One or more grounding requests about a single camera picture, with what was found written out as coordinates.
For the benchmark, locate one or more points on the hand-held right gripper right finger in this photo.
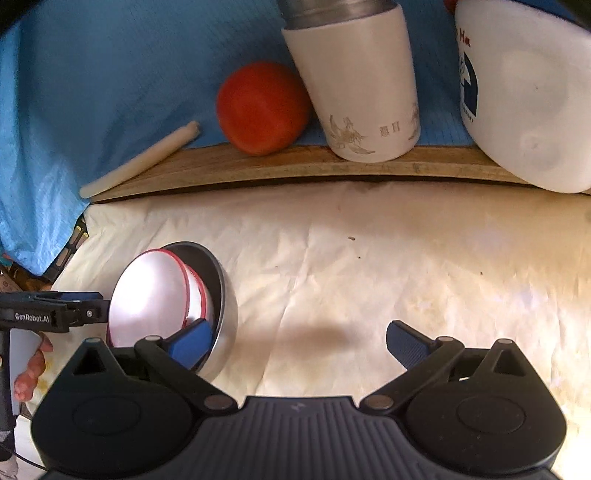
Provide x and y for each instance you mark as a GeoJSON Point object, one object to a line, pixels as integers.
{"type": "Point", "coordinates": [408, 346]}

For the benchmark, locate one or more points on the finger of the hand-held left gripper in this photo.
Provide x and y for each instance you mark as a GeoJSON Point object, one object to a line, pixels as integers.
{"type": "Point", "coordinates": [90, 313]}
{"type": "Point", "coordinates": [83, 296]}

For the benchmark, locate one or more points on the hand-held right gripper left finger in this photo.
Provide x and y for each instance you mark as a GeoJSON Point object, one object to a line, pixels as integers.
{"type": "Point", "coordinates": [190, 345]}

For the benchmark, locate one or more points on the steel bowl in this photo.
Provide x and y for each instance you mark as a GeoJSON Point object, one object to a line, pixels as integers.
{"type": "Point", "coordinates": [226, 314]}

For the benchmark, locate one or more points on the small white red-rimmed bowl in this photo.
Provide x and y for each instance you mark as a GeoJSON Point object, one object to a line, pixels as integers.
{"type": "Point", "coordinates": [201, 295]}

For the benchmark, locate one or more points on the large white red-rimmed plate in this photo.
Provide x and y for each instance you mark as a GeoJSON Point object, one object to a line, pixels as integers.
{"type": "Point", "coordinates": [147, 300]}

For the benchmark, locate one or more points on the person's left hand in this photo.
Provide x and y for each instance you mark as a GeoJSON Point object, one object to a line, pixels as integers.
{"type": "Point", "coordinates": [34, 369]}

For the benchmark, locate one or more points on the dark patterned mat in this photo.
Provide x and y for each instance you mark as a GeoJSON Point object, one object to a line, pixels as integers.
{"type": "Point", "coordinates": [71, 249]}

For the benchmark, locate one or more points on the white sheet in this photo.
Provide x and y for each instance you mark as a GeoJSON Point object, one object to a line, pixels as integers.
{"type": "Point", "coordinates": [346, 267]}

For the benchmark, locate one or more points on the blue cloth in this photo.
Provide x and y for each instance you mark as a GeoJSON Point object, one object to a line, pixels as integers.
{"type": "Point", "coordinates": [115, 92]}

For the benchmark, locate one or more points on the wooden board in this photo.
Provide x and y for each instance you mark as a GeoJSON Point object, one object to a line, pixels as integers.
{"type": "Point", "coordinates": [300, 166]}

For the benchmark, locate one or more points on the red tomato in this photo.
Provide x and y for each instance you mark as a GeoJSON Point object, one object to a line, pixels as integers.
{"type": "Point", "coordinates": [261, 108]}

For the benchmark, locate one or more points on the white thermos cup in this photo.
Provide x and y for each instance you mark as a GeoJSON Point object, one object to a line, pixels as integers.
{"type": "Point", "coordinates": [360, 92]}

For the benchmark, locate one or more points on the white container with blue print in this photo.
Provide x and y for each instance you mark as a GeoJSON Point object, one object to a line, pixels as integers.
{"type": "Point", "coordinates": [531, 92]}

